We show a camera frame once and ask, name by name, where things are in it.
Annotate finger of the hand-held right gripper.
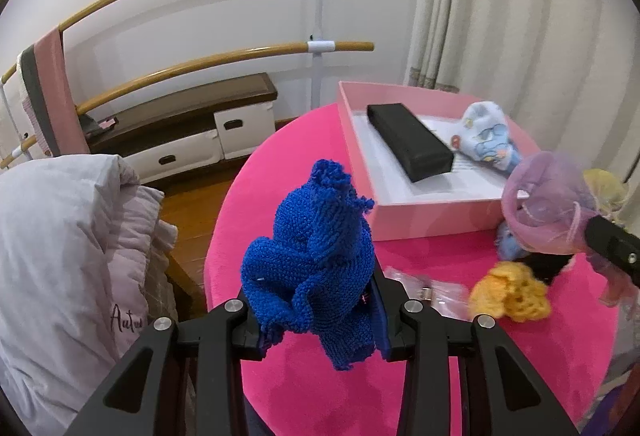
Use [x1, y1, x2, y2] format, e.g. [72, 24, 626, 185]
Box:
[584, 215, 640, 288]

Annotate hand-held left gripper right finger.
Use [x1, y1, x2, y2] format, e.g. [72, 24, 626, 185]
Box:
[367, 266, 583, 436]

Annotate yellow knitted cloth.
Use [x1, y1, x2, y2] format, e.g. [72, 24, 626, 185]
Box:
[468, 262, 551, 322]

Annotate white duvet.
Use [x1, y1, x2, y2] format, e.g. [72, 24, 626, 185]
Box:
[0, 153, 181, 422]

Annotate grey pink item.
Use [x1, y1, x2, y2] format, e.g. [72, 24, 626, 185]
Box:
[80, 113, 118, 137]

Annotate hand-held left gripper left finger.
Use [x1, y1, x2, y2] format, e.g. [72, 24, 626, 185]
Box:
[62, 289, 268, 436]

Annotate black rectangular case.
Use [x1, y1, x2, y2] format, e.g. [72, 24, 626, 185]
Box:
[366, 103, 455, 183]

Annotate short wooden barre rail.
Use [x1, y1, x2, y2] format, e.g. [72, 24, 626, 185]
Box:
[0, 41, 375, 169]

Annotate cream curtain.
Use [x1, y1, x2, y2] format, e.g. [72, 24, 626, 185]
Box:
[402, 0, 640, 187]

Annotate pink grey towel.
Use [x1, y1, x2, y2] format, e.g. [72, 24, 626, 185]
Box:
[17, 29, 88, 157]

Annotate blue knitted cloth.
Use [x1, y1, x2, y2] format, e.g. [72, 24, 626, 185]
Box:
[241, 159, 377, 371]

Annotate clear plastic bag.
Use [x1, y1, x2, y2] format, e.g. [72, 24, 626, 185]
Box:
[382, 266, 473, 317]

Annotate pink cardboard box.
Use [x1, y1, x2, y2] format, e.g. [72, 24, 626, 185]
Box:
[337, 81, 531, 242]

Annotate white blue printed cloth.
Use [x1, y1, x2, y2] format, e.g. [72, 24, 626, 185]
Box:
[452, 100, 523, 174]

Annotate light blue terry towel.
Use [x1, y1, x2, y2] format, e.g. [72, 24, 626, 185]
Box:
[495, 222, 526, 261]

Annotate low brown white cabinet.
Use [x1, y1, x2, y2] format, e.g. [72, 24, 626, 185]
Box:
[82, 72, 278, 177]

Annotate pink organza pouch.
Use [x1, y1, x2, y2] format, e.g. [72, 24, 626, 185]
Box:
[501, 152, 638, 307]

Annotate white barre stand post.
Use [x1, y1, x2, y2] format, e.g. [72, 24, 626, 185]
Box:
[307, 0, 335, 112]
[0, 84, 40, 157]

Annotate black cloth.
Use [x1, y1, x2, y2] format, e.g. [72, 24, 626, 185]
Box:
[520, 252, 576, 287]

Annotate pink round table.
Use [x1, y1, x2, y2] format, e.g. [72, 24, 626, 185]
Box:
[204, 104, 621, 436]

